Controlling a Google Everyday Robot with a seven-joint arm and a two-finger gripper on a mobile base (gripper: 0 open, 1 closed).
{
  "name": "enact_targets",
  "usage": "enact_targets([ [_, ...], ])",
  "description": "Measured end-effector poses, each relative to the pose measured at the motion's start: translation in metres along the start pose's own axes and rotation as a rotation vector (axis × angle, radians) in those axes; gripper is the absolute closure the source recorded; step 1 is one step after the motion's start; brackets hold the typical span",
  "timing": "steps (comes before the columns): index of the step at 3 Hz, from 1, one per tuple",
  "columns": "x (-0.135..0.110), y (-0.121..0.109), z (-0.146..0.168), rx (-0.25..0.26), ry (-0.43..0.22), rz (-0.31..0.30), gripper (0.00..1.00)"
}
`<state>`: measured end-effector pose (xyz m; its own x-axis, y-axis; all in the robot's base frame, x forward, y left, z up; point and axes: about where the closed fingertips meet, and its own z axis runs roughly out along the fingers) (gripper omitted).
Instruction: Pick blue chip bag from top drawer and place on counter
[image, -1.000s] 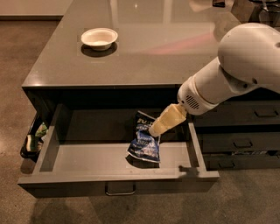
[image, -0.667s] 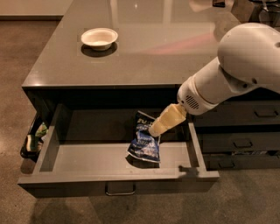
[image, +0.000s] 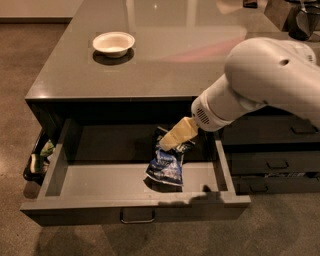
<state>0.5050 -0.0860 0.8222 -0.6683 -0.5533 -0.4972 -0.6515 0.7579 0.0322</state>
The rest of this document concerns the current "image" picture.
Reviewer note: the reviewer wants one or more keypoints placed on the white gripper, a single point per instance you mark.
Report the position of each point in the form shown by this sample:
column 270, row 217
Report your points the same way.
column 204, row 112

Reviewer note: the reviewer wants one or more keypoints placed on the blue chip bag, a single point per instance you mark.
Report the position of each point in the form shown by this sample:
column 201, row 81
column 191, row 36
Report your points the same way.
column 166, row 166

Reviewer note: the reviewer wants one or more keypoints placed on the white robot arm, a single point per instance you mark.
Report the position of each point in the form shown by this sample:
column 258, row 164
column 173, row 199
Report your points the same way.
column 258, row 72

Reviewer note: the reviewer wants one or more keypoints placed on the closed grey upper right drawer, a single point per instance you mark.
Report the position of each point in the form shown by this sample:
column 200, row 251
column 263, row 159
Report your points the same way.
column 270, row 129

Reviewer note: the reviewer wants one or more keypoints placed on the closed grey drawer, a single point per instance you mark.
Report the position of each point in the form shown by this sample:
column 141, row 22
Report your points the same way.
column 274, row 162
column 276, row 185
column 270, row 129

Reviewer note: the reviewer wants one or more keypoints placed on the closed grey lower drawer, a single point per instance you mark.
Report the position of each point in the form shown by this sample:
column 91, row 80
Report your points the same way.
column 276, row 185

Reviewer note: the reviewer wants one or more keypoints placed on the grey counter cabinet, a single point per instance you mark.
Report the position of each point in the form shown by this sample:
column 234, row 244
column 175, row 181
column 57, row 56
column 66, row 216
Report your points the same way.
column 179, row 50

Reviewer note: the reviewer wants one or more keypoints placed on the closed grey middle drawer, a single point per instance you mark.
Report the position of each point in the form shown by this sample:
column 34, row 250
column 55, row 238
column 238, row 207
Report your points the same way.
column 274, row 162

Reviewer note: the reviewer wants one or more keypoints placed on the open grey top drawer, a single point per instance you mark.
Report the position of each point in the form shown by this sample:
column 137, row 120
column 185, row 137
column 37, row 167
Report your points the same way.
column 96, row 171

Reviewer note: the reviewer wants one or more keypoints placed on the green snack bag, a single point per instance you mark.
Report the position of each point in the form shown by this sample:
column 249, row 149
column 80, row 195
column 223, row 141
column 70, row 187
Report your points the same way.
column 48, row 149

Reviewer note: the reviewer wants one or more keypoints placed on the small dark object far counter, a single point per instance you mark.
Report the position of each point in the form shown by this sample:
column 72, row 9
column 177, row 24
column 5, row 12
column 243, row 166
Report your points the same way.
column 250, row 4

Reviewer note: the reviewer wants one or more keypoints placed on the white paper bowl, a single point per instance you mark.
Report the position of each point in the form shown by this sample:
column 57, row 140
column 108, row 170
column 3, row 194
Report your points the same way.
column 113, row 44

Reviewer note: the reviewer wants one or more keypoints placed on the metal drawer handle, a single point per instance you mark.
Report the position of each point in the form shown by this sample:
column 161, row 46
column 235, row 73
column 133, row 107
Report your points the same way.
column 137, row 215

